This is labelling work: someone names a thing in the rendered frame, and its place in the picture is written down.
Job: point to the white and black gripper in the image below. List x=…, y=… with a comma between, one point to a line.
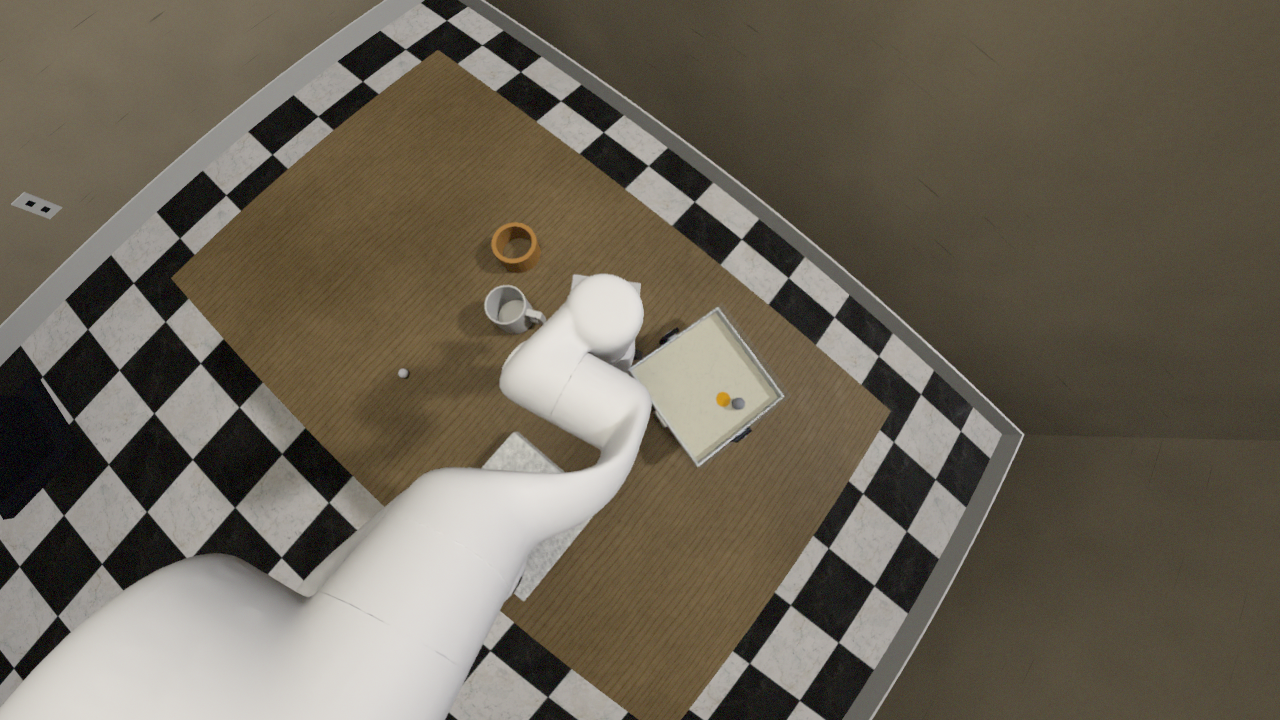
x=632, y=354

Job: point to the white mug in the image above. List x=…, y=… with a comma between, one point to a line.
x=505, y=304

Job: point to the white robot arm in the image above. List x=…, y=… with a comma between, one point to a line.
x=395, y=630

